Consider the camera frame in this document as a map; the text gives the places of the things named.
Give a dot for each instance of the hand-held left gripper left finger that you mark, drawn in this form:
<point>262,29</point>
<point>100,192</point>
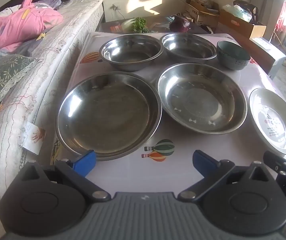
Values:
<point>85,161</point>

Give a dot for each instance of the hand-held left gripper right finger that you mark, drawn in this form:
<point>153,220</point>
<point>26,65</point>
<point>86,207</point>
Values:
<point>204,162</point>

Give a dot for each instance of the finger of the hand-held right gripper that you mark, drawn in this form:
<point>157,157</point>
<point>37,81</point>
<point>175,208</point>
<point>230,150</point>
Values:
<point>274,161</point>

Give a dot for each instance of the large shallow steel plate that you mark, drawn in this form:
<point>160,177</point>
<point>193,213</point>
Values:
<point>103,115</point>

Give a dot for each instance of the teal ceramic bowl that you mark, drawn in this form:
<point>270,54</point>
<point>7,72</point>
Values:
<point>233,55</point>

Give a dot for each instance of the small steel bowl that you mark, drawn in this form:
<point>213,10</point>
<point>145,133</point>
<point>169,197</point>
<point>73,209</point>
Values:
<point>188,46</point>

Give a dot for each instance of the large steel bowl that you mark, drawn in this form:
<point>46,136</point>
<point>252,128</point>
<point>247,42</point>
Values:
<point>130,52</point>

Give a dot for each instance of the white ceramic plate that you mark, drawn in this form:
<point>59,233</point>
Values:
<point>270,120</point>

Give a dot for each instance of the white mattress label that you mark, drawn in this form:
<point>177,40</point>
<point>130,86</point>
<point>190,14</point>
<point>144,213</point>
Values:
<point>34,137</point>

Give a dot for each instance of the steel plate with bow marks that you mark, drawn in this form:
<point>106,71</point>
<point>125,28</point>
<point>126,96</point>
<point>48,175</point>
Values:
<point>200,100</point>

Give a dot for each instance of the white box appliance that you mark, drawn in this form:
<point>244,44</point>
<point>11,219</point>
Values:
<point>265,50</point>

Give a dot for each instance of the green leaf-patterned pillow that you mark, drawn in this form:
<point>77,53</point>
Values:
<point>5,77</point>

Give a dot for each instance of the white quilted mattress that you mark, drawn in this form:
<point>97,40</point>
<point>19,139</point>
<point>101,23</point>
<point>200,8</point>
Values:
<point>65,32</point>

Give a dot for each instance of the orange packet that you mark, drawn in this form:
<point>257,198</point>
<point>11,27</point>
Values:
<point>116,28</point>

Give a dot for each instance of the dark low table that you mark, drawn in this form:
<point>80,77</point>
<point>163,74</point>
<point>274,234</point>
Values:
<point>105,25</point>

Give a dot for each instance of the long brown cardboard box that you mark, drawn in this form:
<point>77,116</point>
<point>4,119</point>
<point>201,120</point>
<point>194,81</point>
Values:
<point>238,26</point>

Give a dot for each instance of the green leafy cabbage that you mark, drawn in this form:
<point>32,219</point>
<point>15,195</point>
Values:
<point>138,23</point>

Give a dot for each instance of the pink quilt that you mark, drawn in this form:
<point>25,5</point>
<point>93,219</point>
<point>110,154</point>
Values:
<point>13,27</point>

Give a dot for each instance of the open printed cardboard box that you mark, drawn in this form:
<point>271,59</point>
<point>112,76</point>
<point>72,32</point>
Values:
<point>200,10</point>

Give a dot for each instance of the pale plastic bag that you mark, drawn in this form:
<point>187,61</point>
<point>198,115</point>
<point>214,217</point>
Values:
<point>238,11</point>

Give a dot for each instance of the black plastic bag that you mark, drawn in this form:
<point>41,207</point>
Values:
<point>250,6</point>

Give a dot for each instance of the lilac garment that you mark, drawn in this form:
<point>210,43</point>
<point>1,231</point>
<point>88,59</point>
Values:
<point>49,3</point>

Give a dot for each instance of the white wall socket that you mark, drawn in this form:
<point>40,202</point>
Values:
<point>116,6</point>

